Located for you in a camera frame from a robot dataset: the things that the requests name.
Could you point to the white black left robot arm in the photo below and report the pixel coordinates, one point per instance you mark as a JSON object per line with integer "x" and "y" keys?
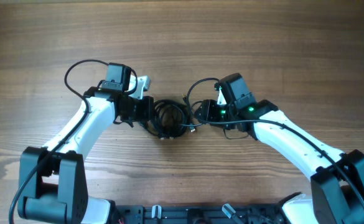
{"x": 52, "y": 179}

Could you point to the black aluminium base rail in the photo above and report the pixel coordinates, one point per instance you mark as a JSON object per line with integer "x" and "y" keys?
{"x": 250, "y": 214}

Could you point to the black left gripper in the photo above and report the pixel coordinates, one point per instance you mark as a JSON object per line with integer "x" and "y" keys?
{"x": 148, "y": 111}

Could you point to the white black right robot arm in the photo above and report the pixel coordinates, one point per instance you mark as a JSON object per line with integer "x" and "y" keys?
{"x": 336, "y": 178}

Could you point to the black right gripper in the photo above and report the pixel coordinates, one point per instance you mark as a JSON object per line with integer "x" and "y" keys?
{"x": 205, "y": 111}

